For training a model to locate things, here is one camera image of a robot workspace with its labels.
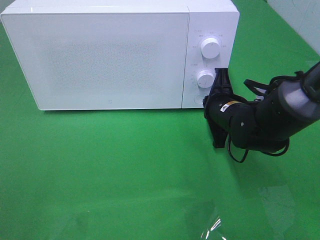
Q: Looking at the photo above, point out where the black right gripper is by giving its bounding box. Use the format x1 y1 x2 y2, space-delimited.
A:
204 68 248 148

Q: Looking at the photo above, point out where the round door release button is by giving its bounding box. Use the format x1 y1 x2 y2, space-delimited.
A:
194 93 207 106

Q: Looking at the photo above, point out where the white microwave knob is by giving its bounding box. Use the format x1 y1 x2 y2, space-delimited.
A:
196 70 216 89
200 36 221 59

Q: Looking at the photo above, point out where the white microwave door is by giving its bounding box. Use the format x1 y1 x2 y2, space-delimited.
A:
1 13 189 110

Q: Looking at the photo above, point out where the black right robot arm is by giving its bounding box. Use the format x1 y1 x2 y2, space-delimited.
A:
203 63 320 156

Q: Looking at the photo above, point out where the clear tape patch right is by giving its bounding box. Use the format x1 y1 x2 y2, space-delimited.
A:
257 184 297 240

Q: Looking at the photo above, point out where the white microwave oven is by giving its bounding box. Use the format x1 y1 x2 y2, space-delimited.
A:
0 0 240 109

